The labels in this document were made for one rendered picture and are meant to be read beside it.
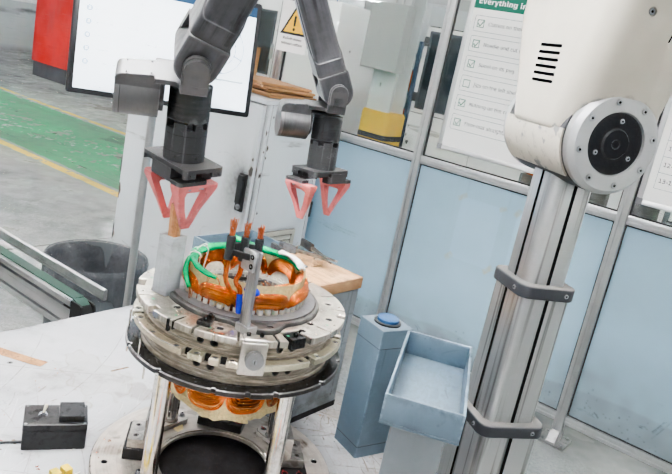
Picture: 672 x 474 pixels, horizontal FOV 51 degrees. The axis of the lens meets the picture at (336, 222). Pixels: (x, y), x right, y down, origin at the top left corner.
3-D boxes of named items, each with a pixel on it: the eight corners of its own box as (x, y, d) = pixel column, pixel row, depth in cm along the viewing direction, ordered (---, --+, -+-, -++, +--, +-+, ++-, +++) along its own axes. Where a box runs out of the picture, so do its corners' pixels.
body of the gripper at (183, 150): (183, 184, 92) (189, 130, 89) (141, 159, 98) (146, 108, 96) (222, 180, 97) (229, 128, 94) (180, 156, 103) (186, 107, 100)
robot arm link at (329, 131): (347, 113, 132) (339, 110, 138) (312, 108, 130) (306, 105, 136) (342, 149, 134) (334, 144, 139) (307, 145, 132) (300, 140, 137)
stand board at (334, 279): (223, 265, 136) (225, 253, 135) (289, 255, 150) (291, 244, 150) (297, 303, 124) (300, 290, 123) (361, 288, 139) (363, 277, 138)
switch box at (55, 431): (22, 428, 116) (25, 398, 115) (84, 428, 120) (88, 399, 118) (19, 450, 111) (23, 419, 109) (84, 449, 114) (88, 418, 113)
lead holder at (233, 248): (221, 258, 92) (225, 234, 92) (242, 254, 96) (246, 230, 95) (242, 267, 90) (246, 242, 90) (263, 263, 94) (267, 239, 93)
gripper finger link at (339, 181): (297, 212, 140) (304, 167, 138) (320, 210, 146) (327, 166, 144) (323, 221, 137) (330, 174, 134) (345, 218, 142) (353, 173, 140)
